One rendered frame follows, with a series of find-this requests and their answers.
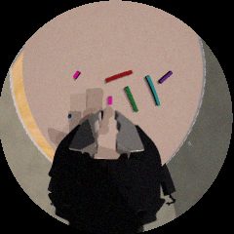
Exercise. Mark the green rod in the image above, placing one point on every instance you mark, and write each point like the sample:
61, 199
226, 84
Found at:
131, 98

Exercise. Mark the purple rod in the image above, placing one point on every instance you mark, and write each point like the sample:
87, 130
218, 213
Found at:
165, 77

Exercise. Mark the red rod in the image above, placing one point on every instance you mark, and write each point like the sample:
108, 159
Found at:
118, 75

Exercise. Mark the turquoise rod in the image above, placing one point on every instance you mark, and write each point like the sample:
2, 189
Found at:
148, 79

